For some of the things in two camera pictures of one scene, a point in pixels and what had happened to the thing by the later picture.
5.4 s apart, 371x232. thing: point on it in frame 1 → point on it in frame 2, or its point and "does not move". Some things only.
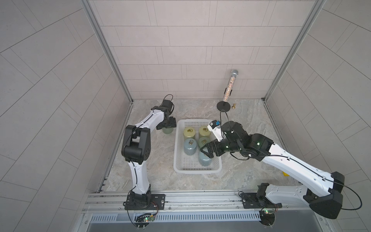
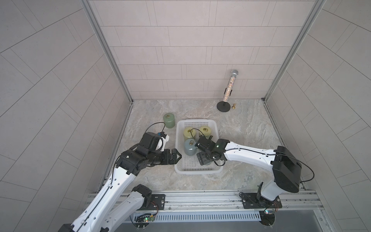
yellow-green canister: x=204 y=131 does not move
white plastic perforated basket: x=184 y=164 does not move
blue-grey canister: x=190 y=146 does not move
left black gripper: x=172 y=123 → x=166 y=158
